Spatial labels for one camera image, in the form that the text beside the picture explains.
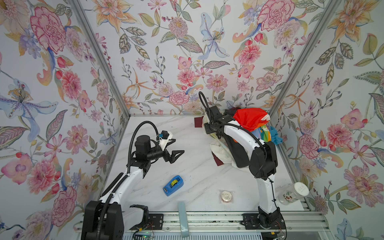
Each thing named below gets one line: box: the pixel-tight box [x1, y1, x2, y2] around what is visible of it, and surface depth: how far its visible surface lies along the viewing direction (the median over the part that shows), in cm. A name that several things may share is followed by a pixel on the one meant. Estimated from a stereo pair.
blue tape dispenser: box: [163, 175, 184, 197], surface depth 84 cm
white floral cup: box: [278, 182, 310, 205], surface depth 71 cm
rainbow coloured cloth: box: [252, 122, 272, 143], surface depth 97 cm
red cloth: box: [233, 108, 269, 132], surface depth 97 cm
